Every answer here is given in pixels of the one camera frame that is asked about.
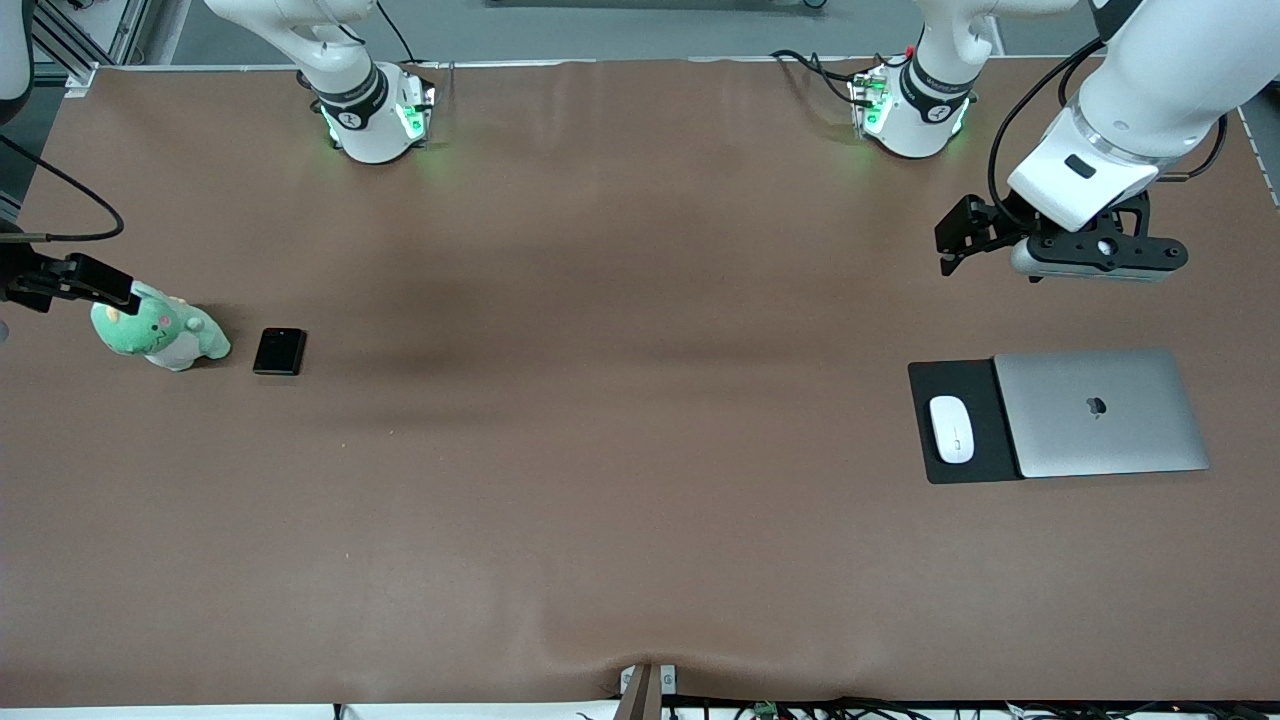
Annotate white computer mouse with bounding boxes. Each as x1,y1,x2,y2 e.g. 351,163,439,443
929,396,977,466

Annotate black phone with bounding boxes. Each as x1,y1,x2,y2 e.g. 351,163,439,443
252,327,308,378

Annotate black mouse pad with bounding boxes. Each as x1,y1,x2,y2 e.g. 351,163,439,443
907,359,1027,486

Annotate green plush dinosaur toy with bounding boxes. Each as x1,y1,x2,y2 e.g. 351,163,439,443
90,283,233,373

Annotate silver laptop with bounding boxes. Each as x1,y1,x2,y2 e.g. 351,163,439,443
993,347,1212,480

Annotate brown table cover mat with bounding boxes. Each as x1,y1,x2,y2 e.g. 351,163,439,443
0,58,1280,707

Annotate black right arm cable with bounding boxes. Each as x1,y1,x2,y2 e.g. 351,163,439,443
0,134,125,244

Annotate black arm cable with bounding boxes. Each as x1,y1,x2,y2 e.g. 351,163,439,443
0,134,125,244
987,38,1230,217

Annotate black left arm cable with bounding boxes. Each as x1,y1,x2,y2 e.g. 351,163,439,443
987,38,1230,217

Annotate grey aluminium frame post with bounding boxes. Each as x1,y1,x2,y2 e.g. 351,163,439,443
30,0,153,98

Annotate black left base cables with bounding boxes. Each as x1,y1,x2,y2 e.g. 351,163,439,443
770,48,893,136

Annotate black right base cable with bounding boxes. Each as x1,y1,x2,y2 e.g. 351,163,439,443
375,0,457,97

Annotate camera post clamp bracket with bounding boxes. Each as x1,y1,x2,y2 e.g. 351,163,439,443
618,662,679,720

